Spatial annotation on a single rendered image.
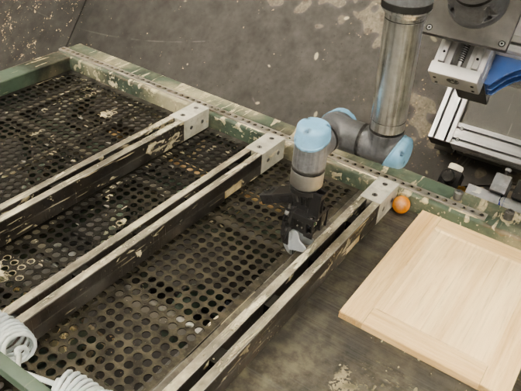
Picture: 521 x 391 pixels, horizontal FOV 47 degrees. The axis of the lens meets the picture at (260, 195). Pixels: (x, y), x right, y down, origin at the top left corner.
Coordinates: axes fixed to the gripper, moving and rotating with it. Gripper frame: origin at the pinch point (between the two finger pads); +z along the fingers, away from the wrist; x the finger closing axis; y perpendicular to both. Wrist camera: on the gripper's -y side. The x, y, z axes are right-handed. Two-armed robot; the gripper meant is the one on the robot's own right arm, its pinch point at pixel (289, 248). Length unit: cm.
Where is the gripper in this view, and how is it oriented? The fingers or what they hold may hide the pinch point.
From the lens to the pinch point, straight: 149.8
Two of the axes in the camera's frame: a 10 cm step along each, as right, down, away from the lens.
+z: -0.7, 8.2, 5.7
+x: 5.6, -4.4, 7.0
